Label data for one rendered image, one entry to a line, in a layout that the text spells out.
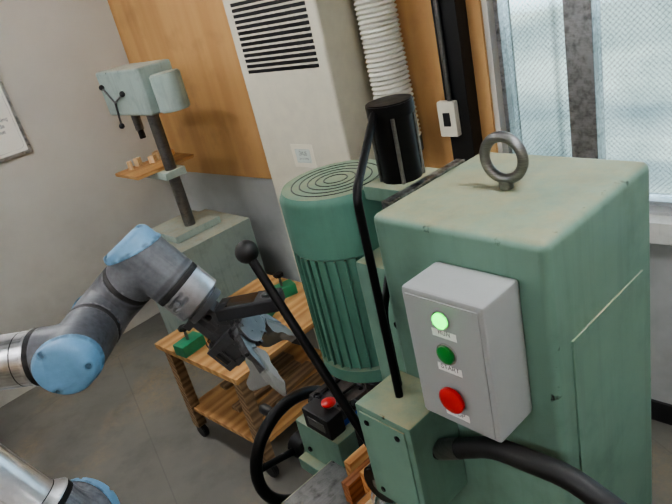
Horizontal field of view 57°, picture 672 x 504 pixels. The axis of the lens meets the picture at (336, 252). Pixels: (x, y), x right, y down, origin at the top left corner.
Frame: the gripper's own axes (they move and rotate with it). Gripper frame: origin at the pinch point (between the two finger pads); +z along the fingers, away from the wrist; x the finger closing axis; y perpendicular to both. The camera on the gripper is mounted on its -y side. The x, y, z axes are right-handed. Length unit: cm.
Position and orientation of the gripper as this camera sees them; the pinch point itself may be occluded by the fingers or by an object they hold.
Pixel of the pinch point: (297, 366)
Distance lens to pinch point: 110.3
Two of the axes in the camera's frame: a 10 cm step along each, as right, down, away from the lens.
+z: 7.4, 6.4, 2.2
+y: -6.7, 6.3, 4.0
